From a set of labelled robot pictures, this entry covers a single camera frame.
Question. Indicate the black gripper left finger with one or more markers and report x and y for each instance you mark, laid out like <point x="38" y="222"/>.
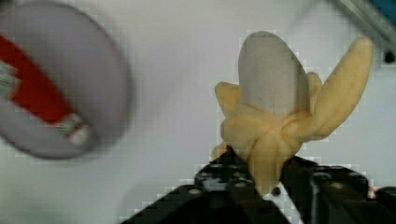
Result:
<point x="223" y="192"/>

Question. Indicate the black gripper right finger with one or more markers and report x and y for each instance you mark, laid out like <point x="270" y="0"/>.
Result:
<point x="335" y="194"/>

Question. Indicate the peeled plush banana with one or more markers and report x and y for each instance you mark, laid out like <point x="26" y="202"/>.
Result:
<point x="276" y="106"/>

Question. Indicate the grey round plate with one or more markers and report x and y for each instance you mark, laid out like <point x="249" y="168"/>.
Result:
<point x="82" y="62"/>

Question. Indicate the red ketchup bottle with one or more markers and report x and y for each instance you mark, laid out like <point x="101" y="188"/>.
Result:
<point x="24" y="84"/>

